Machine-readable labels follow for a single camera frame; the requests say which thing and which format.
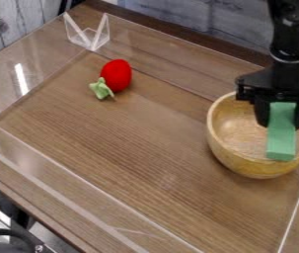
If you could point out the light wooden bowl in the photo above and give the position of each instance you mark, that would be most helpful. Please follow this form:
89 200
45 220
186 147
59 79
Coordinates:
237 140

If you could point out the green rectangular block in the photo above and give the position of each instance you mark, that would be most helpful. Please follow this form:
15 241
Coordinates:
281 132

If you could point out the red plush strawberry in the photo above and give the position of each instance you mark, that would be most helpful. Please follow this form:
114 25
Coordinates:
114 79

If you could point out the clear acrylic enclosure wall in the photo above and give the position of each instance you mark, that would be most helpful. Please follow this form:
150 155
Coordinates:
115 172

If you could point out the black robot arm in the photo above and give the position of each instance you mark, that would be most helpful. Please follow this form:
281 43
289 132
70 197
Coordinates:
284 49

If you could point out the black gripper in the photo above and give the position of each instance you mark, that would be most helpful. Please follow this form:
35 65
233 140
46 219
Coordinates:
273 84

